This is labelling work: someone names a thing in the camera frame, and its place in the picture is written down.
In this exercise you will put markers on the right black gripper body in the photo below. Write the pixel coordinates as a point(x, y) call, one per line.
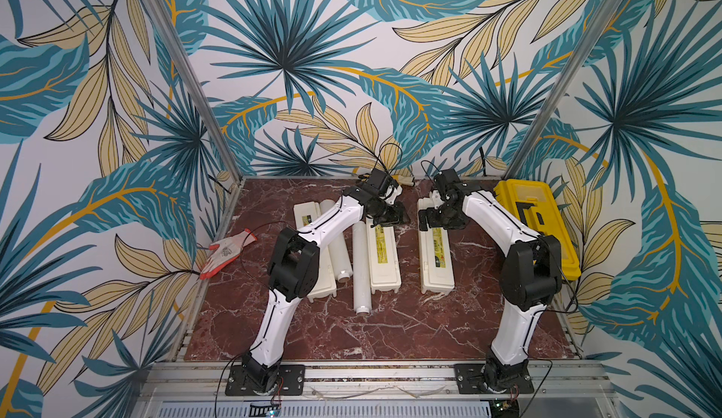
point(435, 217)

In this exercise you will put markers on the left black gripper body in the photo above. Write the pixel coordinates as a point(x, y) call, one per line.
point(380, 215)

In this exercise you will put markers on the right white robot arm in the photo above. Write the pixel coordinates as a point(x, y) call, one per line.
point(531, 274)

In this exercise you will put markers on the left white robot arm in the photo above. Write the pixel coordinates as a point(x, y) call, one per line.
point(295, 262)

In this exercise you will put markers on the left thick wrap roll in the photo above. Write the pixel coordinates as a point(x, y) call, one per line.
point(335, 257)

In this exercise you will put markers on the thin middle wrap roll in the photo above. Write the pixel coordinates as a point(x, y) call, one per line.
point(362, 293)

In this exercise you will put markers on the yellow black toolbox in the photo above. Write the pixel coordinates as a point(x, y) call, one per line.
point(533, 203)

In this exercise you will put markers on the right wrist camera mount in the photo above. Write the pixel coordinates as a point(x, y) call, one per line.
point(437, 200)

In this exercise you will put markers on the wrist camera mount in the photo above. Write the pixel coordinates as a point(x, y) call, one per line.
point(394, 190)
point(437, 200)

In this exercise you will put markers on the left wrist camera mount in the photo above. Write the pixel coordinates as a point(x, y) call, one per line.
point(394, 190)

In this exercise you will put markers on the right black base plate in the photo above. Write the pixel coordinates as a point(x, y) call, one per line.
point(492, 378)

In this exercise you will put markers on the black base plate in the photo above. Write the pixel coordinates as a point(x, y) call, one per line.
point(492, 378)
point(284, 380)

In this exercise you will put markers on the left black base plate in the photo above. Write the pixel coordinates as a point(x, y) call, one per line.
point(284, 380)

